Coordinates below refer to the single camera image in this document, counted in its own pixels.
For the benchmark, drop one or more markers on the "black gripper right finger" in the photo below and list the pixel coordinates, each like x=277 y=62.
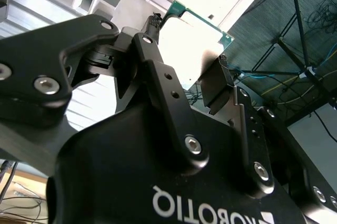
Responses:
x=252 y=150

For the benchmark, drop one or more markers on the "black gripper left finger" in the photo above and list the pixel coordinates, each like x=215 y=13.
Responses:
x=158 y=97

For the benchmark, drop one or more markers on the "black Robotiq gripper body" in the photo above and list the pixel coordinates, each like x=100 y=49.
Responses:
x=118 y=182

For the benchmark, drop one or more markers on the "CPU with silver top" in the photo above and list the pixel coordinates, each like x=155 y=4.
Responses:
x=189 y=45

